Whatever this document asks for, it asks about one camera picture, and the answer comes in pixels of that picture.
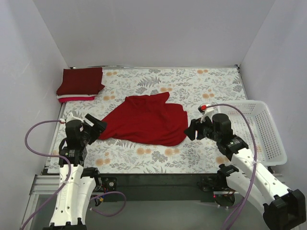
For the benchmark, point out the aluminium frame rail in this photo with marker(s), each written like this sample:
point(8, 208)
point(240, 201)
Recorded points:
point(44, 184)

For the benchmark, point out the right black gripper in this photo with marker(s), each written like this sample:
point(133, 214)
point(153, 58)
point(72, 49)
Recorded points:
point(198, 129)

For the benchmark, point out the folded white t-shirt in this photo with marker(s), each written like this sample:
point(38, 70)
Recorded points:
point(75, 95)

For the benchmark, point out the white plastic basket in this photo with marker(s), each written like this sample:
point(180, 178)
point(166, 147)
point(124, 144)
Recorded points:
point(254, 116)

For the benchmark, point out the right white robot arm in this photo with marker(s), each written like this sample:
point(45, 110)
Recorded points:
point(281, 207)

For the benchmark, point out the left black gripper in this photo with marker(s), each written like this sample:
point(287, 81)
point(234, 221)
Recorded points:
point(93, 126)

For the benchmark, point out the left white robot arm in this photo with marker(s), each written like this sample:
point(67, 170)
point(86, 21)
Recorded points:
point(76, 182)

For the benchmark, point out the folded dark red t-shirt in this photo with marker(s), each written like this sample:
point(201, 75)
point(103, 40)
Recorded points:
point(81, 81)

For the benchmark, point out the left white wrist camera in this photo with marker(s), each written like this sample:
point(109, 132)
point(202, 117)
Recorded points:
point(72, 116)

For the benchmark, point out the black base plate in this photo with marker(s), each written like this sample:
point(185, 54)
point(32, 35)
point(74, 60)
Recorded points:
point(169, 187)

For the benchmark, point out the folded pink t-shirt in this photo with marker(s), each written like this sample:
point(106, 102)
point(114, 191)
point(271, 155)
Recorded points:
point(69, 99)

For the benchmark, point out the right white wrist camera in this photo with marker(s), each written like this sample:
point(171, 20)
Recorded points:
point(207, 110)

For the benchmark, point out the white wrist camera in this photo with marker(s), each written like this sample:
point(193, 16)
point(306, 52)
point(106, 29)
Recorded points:
point(72, 116)
point(207, 110)

